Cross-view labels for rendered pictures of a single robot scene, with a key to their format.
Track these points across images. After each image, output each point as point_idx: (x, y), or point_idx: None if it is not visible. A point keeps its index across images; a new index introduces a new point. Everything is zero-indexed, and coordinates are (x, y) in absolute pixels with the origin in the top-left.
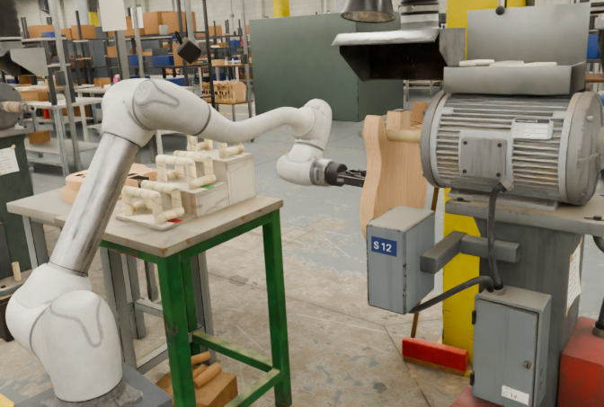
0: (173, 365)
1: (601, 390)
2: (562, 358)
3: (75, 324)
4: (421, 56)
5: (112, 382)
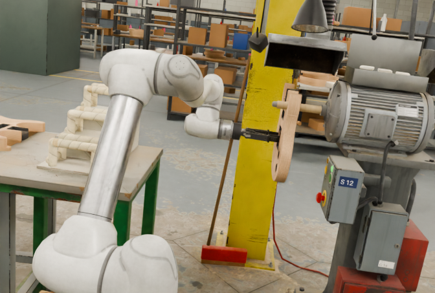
0: None
1: (419, 254)
2: None
3: (166, 264)
4: (305, 55)
5: None
